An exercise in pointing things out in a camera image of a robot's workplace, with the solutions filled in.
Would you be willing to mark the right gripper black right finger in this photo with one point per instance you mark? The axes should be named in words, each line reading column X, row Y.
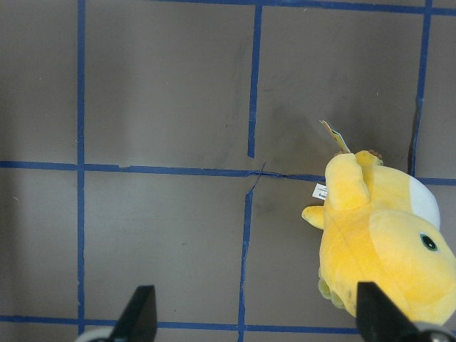
column 379, row 319

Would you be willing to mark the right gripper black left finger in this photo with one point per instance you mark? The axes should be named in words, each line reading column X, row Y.
column 138, row 321

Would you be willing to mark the yellow plush dinosaur toy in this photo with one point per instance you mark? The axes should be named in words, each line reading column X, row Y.
column 382, row 225

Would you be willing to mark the brown paper table cover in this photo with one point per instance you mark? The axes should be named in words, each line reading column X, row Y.
column 175, row 143

